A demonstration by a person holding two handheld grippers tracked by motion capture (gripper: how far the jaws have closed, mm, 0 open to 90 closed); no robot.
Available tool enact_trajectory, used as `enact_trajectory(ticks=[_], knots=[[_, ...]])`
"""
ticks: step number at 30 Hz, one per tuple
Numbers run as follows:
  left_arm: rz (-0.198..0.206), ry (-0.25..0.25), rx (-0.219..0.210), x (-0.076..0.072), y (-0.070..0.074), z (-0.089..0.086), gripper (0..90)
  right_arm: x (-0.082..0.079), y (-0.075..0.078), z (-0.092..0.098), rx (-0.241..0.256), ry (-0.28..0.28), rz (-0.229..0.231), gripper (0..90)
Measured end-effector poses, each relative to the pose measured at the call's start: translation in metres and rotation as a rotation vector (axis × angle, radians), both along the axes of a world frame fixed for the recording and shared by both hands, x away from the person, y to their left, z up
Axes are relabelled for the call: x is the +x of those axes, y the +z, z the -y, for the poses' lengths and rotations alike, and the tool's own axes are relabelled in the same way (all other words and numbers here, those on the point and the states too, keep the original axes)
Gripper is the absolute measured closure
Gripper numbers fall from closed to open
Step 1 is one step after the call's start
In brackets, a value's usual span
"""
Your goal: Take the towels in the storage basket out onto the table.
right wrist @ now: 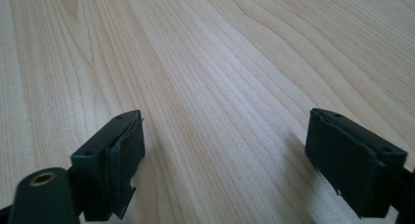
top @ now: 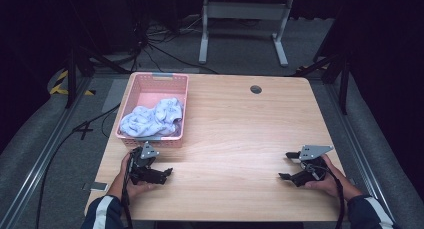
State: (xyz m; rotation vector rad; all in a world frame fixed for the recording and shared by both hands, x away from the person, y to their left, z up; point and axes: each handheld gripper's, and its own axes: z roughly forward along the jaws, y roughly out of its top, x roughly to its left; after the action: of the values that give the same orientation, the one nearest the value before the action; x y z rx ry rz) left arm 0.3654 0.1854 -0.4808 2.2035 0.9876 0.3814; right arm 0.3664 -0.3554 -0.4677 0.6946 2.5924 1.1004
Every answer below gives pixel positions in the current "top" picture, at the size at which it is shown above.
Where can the pale blue printed cloth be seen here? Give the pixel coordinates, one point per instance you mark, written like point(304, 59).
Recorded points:
point(146, 122)

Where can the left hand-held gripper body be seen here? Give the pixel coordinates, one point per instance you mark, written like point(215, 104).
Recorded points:
point(141, 175)

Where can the grey metal desk frame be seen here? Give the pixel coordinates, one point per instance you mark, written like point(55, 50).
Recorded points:
point(245, 10)

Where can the aluminium floor rail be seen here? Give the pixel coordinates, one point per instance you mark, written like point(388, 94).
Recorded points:
point(360, 155)
point(36, 169)

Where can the grey round table grommet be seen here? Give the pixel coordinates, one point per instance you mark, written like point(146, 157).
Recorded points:
point(256, 89)

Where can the person's left hand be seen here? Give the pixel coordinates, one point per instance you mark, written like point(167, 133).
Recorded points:
point(133, 190)

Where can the pink plastic basket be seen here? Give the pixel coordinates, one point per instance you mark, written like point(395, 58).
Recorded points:
point(156, 97)

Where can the person's right hand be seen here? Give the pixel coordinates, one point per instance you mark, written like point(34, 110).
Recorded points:
point(335, 184)

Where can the black metal stand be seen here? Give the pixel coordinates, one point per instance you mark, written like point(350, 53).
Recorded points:
point(343, 85)
point(71, 79)

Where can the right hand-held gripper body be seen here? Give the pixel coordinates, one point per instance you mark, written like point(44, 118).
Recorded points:
point(315, 170)

